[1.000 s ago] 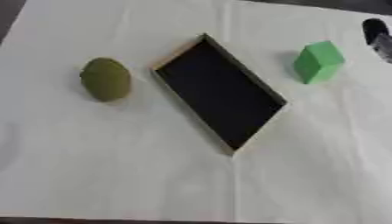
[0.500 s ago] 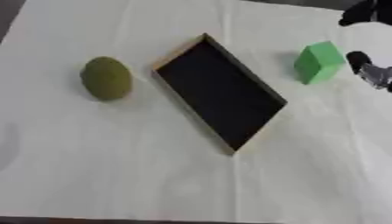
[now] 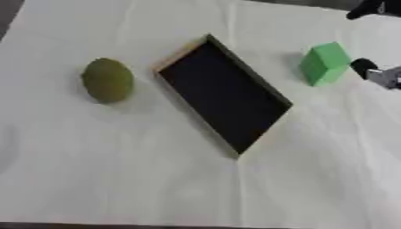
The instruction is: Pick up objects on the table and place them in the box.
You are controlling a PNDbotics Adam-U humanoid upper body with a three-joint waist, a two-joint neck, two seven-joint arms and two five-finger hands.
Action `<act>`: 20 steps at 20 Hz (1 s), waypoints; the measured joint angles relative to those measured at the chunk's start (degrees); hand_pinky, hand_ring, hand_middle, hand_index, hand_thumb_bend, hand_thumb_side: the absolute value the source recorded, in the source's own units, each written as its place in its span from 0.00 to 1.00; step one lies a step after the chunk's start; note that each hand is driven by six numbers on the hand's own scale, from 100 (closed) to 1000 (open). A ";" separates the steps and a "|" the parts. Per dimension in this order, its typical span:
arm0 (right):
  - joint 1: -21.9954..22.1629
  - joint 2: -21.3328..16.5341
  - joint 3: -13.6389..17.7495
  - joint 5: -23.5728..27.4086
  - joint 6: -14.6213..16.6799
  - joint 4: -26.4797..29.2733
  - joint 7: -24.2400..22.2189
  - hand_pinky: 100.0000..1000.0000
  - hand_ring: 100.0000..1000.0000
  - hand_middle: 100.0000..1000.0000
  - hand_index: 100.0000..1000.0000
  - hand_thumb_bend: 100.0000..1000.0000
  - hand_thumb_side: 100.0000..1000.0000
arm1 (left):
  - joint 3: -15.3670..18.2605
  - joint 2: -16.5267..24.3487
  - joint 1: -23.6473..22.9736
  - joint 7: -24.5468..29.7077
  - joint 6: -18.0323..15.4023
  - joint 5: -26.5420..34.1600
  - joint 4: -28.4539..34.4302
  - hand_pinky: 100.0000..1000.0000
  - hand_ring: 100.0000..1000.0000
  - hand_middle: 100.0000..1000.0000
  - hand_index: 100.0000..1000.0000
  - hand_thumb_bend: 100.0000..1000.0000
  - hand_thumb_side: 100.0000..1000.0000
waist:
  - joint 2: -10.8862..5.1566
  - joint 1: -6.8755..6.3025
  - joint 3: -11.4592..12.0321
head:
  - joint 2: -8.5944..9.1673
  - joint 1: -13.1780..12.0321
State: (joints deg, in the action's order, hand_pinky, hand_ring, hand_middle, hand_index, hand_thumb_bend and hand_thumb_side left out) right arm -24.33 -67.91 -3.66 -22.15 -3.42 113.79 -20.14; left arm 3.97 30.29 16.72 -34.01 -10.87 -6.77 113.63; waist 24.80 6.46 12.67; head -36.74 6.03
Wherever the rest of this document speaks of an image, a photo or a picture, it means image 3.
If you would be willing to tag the green block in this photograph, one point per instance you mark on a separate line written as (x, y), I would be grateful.
(323, 64)

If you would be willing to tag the tan box with black inside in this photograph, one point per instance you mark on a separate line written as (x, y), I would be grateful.
(224, 95)

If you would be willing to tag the olive green round toy fruit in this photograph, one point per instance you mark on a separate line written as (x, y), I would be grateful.
(107, 80)

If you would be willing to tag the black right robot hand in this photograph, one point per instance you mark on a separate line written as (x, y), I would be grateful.
(362, 66)

